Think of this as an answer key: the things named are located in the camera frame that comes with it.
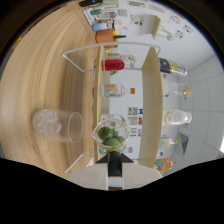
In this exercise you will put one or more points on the black bag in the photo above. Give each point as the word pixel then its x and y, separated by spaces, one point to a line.
pixel 90 3

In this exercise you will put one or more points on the white frame wooden shelf rack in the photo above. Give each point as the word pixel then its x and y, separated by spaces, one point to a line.
pixel 151 100

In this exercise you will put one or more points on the clear bottle orange cap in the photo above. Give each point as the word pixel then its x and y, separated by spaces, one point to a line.
pixel 111 90

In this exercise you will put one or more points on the ceiling air vent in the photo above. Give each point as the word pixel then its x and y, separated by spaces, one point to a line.
pixel 184 143

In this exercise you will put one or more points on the red liquid bottle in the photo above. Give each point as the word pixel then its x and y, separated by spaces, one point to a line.
pixel 112 65

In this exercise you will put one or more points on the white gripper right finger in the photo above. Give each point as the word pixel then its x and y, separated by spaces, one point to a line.
pixel 140 175

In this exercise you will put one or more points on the clear glass with ice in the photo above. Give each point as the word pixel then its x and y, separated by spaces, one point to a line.
pixel 66 126

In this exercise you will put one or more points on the wooden wall shelf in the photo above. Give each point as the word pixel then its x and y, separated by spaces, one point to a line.
pixel 156 26

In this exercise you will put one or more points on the clear bottle green cap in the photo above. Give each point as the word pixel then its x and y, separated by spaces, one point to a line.
pixel 166 142

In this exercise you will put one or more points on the glass jar with cork lid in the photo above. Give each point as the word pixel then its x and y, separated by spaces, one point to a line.
pixel 175 89

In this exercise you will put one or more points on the yellow printed can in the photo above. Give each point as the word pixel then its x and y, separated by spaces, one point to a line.
pixel 163 164

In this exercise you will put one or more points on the orange pot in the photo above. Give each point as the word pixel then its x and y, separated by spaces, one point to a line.
pixel 105 35

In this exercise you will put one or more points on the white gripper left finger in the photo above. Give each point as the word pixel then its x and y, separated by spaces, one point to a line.
pixel 90 178

